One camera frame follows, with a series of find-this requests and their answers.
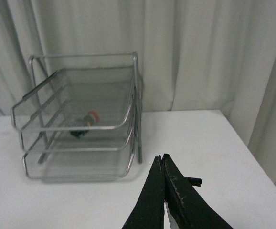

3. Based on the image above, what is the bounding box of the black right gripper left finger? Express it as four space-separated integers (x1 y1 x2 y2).
123 156 165 229

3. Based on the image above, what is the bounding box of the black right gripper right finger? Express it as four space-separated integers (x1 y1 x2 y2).
162 154 231 229

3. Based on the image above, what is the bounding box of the red emergency stop button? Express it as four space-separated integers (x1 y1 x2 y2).
70 110 99 138

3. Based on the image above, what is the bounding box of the grey white curtain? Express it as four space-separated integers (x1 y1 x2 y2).
0 0 276 186

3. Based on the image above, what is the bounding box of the silver rack frame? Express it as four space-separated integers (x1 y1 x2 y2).
28 51 143 164

